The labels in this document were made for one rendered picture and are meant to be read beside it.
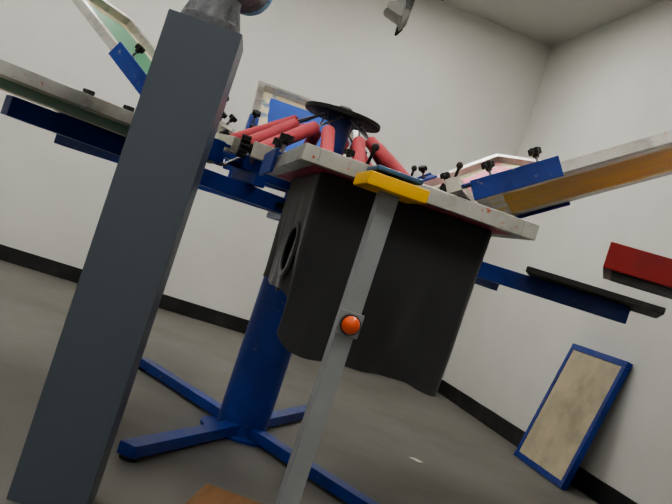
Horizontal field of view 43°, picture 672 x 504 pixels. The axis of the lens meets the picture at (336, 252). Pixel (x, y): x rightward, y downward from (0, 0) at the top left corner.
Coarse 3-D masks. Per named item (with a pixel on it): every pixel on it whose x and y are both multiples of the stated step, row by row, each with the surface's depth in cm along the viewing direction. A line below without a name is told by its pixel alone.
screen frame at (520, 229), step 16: (304, 144) 188; (288, 160) 207; (304, 160) 188; (320, 160) 187; (336, 160) 188; (352, 160) 188; (352, 176) 189; (432, 192) 192; (448, 208) 193; (464, 208) 194; (480, 208) 195; (496, 224) 196; (512, 224) 197; (528, 224) 197
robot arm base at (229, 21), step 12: (192, 0) 202; (204, 0) 200; (216, 0) 201; (228, 0) 202; (240, 0) 205; (192, 12) 200; (204, 12) 199; (216, 12) 200; (228, 12) 202; (216, 24) 200; (228, 24) 201
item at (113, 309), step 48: (192, 48) 198; (240, 48) 206; (144, 96) 197; (192, 96) 198; (144, 144) 197; (192, 144) 198; (144, 192) 197; (192, 192) 204; (96, 240) 196; (144, 240) 197; (96, 288) 197; (144, 288) 198; (96, 336) 197; (144, 336) 203; (48, 384) 196; (96, 384) 197; (48, 432) 196; (96, 432) 197; (48, 480) 196; (96, 480) 201
